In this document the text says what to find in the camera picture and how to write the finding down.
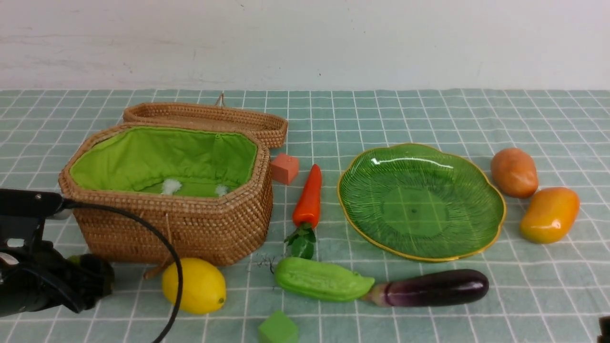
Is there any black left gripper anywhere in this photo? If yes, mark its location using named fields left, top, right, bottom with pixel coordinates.
left=0, top=241, right=115, bottom=317

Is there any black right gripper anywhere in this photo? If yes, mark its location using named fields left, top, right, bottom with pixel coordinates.
left=598, top=316, right=610, bottom=343

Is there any orange yellow mango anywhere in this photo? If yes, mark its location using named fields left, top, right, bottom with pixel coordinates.
left=520, top=187, right=581, bottom=244

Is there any purple eggplant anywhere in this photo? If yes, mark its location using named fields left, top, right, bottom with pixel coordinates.
left=362, top=269, right=489, bottom=308

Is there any yellow lemon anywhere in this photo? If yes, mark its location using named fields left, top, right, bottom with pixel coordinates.
left=180, top=258, right=226, bottom=315

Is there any brown potato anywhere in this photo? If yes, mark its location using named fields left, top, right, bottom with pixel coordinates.
left=490, top=147, right=539, bottom=198

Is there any orange carrot with leaves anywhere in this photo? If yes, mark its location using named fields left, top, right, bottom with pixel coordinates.
left=284, top=164, right=322, bottom=259

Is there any green bitter gourd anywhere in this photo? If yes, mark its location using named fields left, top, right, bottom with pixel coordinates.
left=274, top=257, right=375, bottom=302

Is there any woven wicker basket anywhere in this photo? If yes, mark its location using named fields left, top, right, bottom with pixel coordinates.
left=58, top=123, right=273, bottom=266

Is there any green leaf-shaped glass plate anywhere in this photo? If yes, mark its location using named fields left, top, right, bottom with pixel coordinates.
left=336, top=143, right=507, bottom=263

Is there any green foam cube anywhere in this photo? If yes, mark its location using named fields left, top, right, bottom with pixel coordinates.
left=258, top=311, right=299, bottom=343

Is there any woven wicker basket lid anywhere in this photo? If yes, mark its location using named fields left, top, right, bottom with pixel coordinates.
left=122, top=95, right=288, bottom=148

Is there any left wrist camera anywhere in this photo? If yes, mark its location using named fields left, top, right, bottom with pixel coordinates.
left=0, top=188, right=72, bottom=249

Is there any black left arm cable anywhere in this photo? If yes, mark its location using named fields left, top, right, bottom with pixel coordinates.
left=62, top=201, right=184, bottom=343

